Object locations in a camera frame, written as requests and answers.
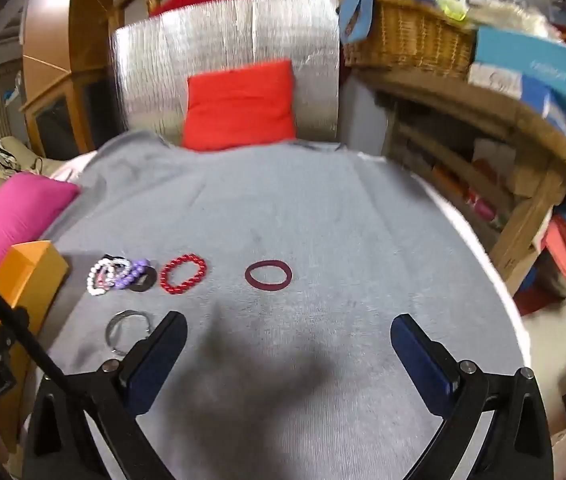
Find wooden glass cabinet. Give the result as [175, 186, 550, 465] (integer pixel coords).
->
[20, 0, 115, 159]

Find mixed clear pink bead bracelet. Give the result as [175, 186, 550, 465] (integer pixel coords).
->
[99, 259, 131, 292]

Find white blue cardboard box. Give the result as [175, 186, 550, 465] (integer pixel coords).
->
[467, 62, 552, 117]

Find black cable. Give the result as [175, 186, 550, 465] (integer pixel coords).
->
[0, 261, 67, 387]

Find pink pillow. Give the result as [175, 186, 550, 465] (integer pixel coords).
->
[0, 172, 81, 283]

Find white bead bracelet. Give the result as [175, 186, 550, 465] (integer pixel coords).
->
[87, 258, 116, 297]

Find black hair ties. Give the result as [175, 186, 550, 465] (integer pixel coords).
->
[103, 254, 158, 293]

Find red pillow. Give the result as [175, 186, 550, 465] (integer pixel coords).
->
[182, 59, 298, 152]

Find metal bangle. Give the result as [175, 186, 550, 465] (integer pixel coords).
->
[106, 310, 153, 356]

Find orange cardboard box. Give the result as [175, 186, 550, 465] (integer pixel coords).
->
[0, 241, 70, 453]

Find dark red bangle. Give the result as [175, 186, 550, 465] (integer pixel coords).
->
[244, 259, 294, 291]

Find blue cloth on basket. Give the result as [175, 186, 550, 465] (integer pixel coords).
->
[338, 0, 380, 44]

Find purple bead bracelet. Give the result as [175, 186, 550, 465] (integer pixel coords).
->
[113, 258, 152, 289]

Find wicker basket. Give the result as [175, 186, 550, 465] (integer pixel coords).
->
[342, 0, 478, 80]

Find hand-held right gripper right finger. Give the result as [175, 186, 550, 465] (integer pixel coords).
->
[389, 313, 556, 480]

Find silver foil mat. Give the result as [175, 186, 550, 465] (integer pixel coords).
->
[112, 0, 342, 149]

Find grey blanket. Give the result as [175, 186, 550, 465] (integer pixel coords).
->
[20, 131, 531, 480]

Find wooden shelf table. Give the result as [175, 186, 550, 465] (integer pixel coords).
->
[353, 67, 566, 297]

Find black white striped cloth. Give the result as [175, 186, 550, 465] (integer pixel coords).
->
[0, 138, 20, 179]

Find red bead bracelet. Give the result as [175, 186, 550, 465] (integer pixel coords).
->
[159, 253, 208, 295]

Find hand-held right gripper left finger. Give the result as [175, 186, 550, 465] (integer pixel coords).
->
[23, 310, 189, 480]

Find white bed sheet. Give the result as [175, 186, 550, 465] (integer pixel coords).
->
[358, 152, 532, 366]

